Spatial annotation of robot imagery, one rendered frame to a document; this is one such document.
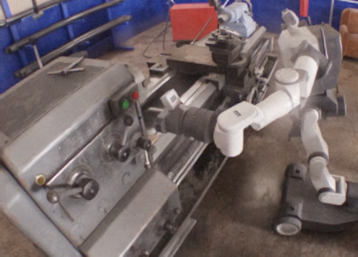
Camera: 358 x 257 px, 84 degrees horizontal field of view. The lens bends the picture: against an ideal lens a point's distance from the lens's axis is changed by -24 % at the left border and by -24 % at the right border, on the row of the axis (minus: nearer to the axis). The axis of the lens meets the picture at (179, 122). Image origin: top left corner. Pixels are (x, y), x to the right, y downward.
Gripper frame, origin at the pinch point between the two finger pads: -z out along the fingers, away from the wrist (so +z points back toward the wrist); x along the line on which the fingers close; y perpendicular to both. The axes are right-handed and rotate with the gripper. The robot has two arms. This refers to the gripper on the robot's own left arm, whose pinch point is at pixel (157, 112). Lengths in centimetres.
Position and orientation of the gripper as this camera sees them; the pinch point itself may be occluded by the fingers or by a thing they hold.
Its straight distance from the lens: 77.2
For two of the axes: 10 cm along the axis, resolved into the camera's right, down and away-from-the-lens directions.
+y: -1.0, -7.9, -6.1
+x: 5.1, -5.7, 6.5
